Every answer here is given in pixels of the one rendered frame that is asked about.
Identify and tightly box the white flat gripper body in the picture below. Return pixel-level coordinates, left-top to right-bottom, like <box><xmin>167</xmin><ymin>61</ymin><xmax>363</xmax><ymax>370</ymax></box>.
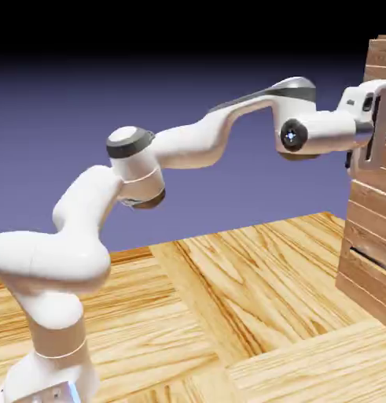
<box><xmin>345</xmin><ymin>79</ymin><xmax>386</xmax><ymax>178</ymax></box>

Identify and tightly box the light wood drawer front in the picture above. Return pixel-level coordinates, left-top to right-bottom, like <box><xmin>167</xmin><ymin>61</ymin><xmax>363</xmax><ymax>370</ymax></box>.
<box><xmin>340</xmin><ymin>179</ymin><xmax>386</xmax><ymax>268</ymax></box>
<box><xmin>335</xmin><ymin>248</ymin><xmax>386</xmax><ymax>331</ymax></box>
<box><xmin>350</xmin><ymin>39</ymin><xmax>386</xmax><ymax>193</ymax></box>

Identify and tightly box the light wood cabinet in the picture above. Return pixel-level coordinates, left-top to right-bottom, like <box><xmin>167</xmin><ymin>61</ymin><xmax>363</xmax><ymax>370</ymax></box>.
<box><xmin>334</xmin><ymin>33</ymin><xmax>386</xmax><ymax>332</ymax></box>

